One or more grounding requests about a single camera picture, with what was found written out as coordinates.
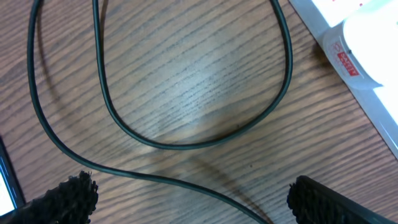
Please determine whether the Samsung Galaxy smartphone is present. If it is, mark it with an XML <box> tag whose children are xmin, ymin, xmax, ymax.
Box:
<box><xmin>0</xmin><ymin>139</ymin><xmax>26</xmax><ymax>216</ymax></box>

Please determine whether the white power strip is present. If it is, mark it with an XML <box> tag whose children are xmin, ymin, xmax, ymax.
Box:
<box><xmin>290</xmin><ymin>0</ymin><xmax>397</xmax><ymax>155</ymax></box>

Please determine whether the black USB charging cable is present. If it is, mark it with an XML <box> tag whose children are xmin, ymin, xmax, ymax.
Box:
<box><xmin>26</xmin><ymin>0</ymin><xmax>294</xmax><ymax>224</ymax></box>

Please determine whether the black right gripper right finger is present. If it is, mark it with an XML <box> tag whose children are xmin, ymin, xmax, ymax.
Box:
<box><xmin>287</xmin><ymin>175</ymin><xmax>396</xmax><ymax>224</ymax></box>

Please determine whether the white charger plug adapter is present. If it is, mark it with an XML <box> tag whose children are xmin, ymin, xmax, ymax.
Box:
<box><xmin>322</xmin><ymin>0</ymin><xmax>397</xmax><ymax>90</ymax></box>

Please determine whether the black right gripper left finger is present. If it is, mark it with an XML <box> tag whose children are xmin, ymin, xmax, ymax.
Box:
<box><xmin>1</xmin><ymin>171</ymin><xmax>98</xmax><ymax>224</ymax></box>

